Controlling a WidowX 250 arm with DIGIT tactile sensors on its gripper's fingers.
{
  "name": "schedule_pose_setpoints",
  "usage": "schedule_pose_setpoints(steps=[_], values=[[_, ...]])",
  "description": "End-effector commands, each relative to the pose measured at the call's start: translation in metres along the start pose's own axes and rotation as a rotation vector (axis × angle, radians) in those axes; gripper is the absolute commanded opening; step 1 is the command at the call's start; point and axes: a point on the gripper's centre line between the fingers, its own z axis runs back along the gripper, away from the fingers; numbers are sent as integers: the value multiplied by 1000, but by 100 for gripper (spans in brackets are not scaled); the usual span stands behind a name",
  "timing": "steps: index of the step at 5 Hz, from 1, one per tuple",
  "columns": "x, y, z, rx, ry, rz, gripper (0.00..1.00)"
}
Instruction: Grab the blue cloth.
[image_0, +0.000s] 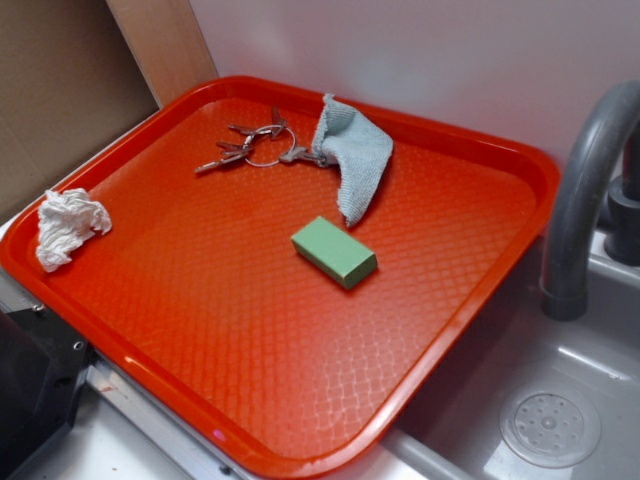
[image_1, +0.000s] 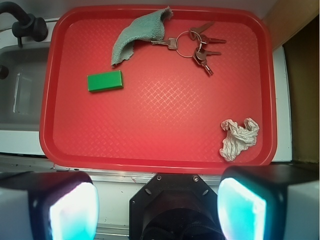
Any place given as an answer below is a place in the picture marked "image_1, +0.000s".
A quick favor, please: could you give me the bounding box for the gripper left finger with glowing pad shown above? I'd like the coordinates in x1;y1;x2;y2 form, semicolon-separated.
0;171;99;240

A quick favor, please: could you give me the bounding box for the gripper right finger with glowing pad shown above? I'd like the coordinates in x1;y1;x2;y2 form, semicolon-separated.
217;164;320;240

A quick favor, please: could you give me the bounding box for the blue-green cloth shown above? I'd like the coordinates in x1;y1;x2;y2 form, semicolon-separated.
110;6;173;68

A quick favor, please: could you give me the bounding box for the crumpled white paper tissue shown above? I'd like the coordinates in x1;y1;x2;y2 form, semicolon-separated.
219;117;260;162

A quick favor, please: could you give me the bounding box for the grey sink basin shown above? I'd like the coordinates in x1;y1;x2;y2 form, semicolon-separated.
0;42;50;131

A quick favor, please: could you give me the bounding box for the green rectangular block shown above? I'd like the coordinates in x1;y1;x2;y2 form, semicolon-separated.
87;70;124;93

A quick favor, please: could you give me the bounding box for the red plastic tray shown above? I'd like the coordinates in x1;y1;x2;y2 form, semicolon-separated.
39;5;277;175

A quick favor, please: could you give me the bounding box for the black faucet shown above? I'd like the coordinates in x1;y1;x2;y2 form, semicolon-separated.
0;1;49;48

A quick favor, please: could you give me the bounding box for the bunch of keys on ring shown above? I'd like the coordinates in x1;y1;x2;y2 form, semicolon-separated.
150;21;227;76

